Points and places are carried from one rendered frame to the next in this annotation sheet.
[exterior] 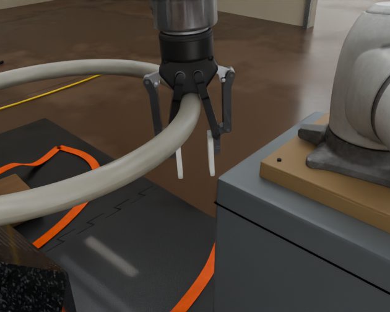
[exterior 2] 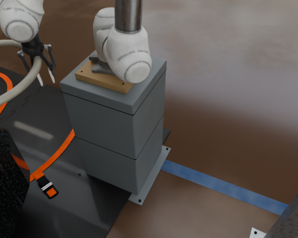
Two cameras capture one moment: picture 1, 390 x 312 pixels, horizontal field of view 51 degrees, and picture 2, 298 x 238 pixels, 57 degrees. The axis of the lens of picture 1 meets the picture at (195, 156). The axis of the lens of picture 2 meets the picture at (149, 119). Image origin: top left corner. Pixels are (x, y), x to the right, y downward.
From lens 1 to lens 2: 0.64 m
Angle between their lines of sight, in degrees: 19
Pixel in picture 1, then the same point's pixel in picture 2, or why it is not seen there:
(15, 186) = not seen: outside the picture
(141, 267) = (45, 126)
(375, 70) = (100, 38)
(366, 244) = (110, 97)
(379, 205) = (114, 83)
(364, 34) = (96, 24)
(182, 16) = not seen: hidden behind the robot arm
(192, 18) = not seen: hidden behind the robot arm
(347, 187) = (105, 78)
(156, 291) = (55, 136)
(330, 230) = (99, 94)
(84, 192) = (6, 98)
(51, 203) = not seen: outside the picture
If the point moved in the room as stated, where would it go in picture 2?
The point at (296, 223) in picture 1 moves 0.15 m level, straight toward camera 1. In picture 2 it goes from (89, 94) to (83, 117)
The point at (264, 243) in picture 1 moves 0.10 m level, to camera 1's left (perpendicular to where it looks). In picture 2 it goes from (82, 103) to (61, 107)
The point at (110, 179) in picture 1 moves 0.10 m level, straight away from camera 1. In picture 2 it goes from (13, 93) to (8, 78)
